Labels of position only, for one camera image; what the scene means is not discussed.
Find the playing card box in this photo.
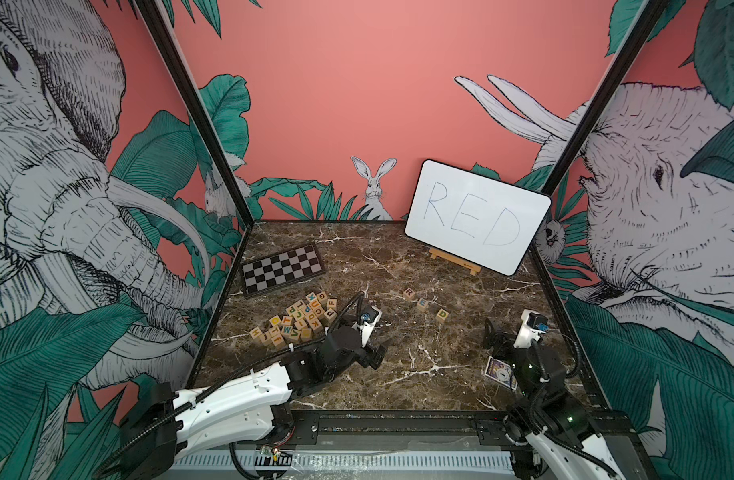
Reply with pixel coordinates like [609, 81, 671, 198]
[484, 356, 517, 391]

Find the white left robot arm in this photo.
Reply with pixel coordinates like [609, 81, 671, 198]
[92, 327, 387, 479]

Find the wooden block letter E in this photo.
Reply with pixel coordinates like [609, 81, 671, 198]
[416, 298, 429, 312]

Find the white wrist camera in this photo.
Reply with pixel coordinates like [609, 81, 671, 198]
[357, 305, 382, 347]
[513, 309, 548, 349]

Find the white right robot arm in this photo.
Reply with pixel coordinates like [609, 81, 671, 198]
[483, 310, 624, 479]

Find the wooden block letter D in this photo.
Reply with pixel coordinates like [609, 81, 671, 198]
[436, 308, 450, 322]

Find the white whiteboard reading RED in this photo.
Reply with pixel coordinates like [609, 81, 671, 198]
[404, 159, 552, 276]

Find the black white chessboard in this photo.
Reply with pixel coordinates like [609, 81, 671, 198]
[240, 244, 326, 297]

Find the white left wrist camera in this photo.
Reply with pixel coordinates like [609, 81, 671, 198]
[357, 305, 382, 347]

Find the pile of wooden letter blocks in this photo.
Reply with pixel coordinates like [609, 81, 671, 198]
[249, 291, 339, 350]

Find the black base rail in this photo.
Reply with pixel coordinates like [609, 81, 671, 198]
[282, 409, 632, 448]

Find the wooden easel stand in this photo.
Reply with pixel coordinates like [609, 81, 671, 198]
[429, 247, 482, 276]

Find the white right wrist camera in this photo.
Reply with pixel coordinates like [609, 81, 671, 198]
[513, 309, 548, 349]

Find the white slotted cable duct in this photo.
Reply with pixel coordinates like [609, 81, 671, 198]
[168, 449, 518, 475]

